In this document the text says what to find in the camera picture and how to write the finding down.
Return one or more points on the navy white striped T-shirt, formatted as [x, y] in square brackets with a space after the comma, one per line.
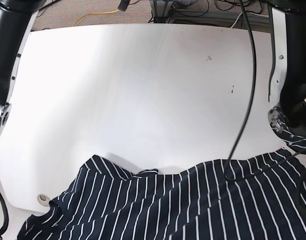
[255, 199]

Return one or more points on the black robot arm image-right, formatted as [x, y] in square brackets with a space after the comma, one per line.
[287, 83]

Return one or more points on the black robot arm image-left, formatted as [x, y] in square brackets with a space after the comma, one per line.
[16, 20]

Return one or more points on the aluminium frame base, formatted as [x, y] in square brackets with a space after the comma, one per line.
[211, 12]

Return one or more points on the left table cable grommet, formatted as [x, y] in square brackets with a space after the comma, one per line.
[43, 200]

